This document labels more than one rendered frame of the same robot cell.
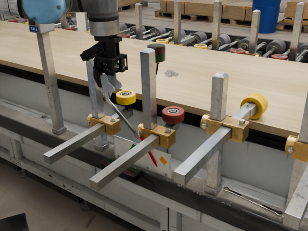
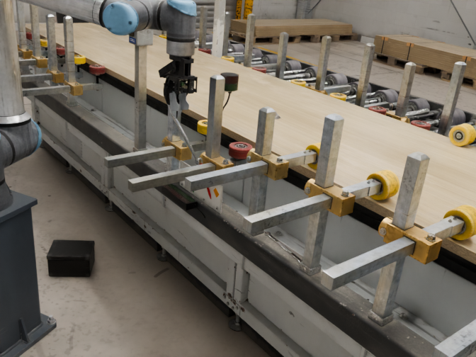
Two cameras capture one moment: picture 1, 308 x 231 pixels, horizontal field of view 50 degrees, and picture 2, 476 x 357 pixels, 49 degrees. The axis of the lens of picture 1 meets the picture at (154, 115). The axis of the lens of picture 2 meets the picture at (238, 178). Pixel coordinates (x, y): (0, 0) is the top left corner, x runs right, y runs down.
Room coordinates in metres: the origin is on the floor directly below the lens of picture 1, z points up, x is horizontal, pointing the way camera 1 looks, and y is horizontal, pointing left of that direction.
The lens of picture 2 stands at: (-0.54, -0.49, 1.52)
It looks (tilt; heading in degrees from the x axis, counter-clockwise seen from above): 24 degrees down; 15
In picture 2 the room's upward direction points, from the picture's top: 5 degrees clockwise
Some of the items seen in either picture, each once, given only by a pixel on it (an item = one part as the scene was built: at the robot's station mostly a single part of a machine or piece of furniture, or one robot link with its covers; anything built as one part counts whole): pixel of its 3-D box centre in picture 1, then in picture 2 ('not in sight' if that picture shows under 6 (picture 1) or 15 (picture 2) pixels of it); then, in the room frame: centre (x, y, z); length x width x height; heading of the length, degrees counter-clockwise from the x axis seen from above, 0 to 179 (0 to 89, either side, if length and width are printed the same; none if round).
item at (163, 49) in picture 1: (156, 49); (229, 78); (1.07, -0.01, 1.13); 0.06 x 0.06 x 0.02
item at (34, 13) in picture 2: not in sight; (36, 47); (2.05, 1.44, 0.91); 0.04 x 0.04 x 0.48; 54
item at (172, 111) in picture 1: (173, 123); (239, 159); (1.08, -0.07, 0.85); 0.08 x 0.08 x 0.11
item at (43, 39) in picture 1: (51, 85); (140, 100); (1.33, 0.43, 0.93); 0.05 x 0.05 x 0.45; 54
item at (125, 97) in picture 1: (126, 105); (207, 136); (1.26, 0.11, 0.85); 0.08 x 0.08 x 0.11
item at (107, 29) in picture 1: (105, 27); (181, 47); (1.03, 0.14, 1.22); 0.10 x 0.09 x 0.05; 144
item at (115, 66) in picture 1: (109, 54); (180, 74); (1.02, 0.13, 1.13); 0.09 x 0.08 x 0.12; 54
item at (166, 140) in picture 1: (156, 134); (216, 164); (1.02, -0.01, 0.85); 0.14 x 0.06 x 0.05; 54
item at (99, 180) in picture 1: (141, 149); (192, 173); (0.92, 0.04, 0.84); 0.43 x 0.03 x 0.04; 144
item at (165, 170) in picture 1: (140, 156); (199, 185); (1.03, 0.05, 0.75); 0.26 x 0.01 x 0.10; 54
